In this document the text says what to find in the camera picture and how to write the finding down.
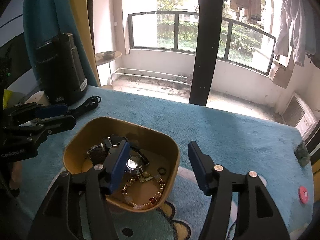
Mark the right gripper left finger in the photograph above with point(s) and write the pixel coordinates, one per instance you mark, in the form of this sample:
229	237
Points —
59	214

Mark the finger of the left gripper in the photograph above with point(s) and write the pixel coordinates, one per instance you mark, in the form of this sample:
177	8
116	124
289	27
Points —
31	111
37	128

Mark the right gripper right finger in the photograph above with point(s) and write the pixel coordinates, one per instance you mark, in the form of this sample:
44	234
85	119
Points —
257	214

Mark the black round wristwatch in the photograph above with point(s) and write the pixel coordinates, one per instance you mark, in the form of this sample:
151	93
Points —
137	161

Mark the small dark earrings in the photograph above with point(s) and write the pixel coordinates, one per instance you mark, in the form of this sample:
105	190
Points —
162	171

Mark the yellow jewelry tray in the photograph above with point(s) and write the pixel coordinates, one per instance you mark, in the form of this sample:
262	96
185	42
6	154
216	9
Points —
135	193

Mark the person's left hand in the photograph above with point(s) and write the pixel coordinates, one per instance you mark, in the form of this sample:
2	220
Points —
16	176

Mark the white cartoon mug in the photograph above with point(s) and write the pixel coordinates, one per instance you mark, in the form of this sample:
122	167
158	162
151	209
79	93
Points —
39	98

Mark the black electric kettle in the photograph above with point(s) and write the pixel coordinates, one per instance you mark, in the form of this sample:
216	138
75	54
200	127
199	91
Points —
59	67

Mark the yellow tissue box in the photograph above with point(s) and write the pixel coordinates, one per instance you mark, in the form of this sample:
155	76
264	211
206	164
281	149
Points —
297	234

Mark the pink round object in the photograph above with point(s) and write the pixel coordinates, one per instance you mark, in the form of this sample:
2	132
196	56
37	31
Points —
303	194

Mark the blue cartoon table blanket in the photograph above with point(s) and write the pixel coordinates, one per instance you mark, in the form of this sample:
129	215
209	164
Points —
237	142

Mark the metal bowl on stand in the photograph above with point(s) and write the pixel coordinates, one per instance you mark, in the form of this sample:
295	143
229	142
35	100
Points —
106	55

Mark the green stone figurine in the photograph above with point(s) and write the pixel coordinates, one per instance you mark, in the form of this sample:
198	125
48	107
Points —
302	154

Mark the teal yellow left curtain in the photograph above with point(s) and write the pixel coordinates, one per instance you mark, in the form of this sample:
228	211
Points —
44	19

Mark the white air conditioner unit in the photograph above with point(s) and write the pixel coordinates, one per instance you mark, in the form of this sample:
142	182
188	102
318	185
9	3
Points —
299	115

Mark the cardboard box on ledge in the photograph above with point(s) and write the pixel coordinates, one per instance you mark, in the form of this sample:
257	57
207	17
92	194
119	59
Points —
281	75

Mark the black balcony railing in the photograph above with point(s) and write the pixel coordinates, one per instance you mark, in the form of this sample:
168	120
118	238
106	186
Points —
181	31

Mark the light grey hanging shirt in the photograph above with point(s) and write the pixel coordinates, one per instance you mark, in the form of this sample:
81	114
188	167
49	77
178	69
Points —
296	31

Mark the black door frame post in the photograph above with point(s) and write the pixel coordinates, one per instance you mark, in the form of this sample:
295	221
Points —
208	38

